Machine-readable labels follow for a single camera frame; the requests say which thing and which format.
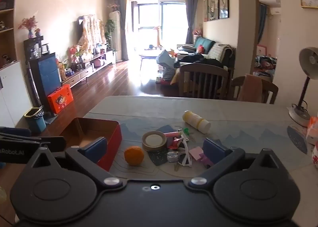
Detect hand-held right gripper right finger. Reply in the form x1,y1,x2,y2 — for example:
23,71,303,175
187,138,290,190

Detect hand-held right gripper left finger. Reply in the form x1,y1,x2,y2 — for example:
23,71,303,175
31,137,124,189

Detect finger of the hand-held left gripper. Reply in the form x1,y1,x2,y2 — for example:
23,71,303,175
0,127,32,138
0,133,67,153

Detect purple grape toy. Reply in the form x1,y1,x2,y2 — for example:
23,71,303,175
199,153,214,168

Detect red box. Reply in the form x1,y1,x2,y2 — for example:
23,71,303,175
60,117,123,171

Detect pink notepad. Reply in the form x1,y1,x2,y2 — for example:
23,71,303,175
189,146,205,161

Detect yellow white bottle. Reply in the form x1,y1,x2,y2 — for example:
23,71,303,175
182,110,211,133

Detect red packet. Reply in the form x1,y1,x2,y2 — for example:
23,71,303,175
168,138,184,150

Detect orange fruit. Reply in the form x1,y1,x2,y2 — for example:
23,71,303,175
124,146,145,166

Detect pink tube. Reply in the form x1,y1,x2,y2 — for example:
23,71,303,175
163,131,184,139

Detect beige tape roll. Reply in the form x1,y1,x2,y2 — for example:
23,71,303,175
142,131,167,152

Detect blue trash bin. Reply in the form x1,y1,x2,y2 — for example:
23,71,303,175
24,107,47,133

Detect printed table mat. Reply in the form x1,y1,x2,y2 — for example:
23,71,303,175
83,111,318,180

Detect white cabinet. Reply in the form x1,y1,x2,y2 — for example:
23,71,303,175
0,60,35,128

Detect orange gift box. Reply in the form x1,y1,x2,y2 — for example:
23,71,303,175
47,84,74,114

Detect black cabinet blue panel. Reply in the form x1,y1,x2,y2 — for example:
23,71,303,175
23,36,62,113

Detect pink towel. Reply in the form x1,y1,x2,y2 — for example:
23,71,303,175
237,74,263,103

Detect wooden television stand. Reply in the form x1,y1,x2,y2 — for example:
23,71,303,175
61,50,116,88

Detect wooden dining chair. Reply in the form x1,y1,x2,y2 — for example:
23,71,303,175
179,63,229,100
230,75,279,104

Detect dark clothes pile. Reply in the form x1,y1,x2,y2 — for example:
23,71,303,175
177,54,225,68

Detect red flower arrangement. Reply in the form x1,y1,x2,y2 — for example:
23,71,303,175
69,44,85,63

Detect cream sofa blanket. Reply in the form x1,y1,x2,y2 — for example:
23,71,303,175
207,43,230,60

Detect cartoon print bedding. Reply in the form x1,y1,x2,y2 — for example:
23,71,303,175
256,54,277,76

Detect orange tissue pack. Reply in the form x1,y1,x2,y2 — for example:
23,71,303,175
306,116,318,145

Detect white red cup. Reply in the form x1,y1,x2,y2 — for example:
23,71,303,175
312,141,318,166

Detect coffee table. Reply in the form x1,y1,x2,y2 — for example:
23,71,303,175
139,49,163,62

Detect dark green sofa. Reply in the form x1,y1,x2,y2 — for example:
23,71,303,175
177,36,235,68

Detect pink flowers in vase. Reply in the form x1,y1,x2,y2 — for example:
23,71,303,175
18,16,38,39

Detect white floor air conditioner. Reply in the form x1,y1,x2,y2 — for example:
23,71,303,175
109,11,123,62

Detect cloth covered television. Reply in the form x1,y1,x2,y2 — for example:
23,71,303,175
77,15,107,46

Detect green potted plant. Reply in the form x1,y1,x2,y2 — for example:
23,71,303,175
104,19,117,51

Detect grey curtain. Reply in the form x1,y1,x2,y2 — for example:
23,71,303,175
117,0,128,61
185,0,199,44

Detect wooden wall shelf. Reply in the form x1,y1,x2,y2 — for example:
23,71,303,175
0,0,20,70

